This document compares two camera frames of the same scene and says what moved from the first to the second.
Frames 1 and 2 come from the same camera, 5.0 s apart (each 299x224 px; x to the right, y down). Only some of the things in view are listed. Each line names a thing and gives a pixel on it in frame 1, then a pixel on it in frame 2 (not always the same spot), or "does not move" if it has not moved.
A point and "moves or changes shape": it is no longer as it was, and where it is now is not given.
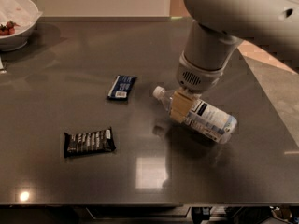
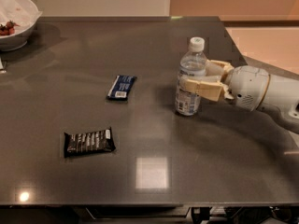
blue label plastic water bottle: (204, 118) moves or changes shape
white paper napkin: (19, 10) does not move
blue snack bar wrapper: (121, 87) does not move
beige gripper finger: (181, 103) to (208, 90)
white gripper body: (196, 77) to (248, 86)
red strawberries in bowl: (8, 29) does not move
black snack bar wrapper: (87, 142) does not move
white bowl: (22, 12) does not move
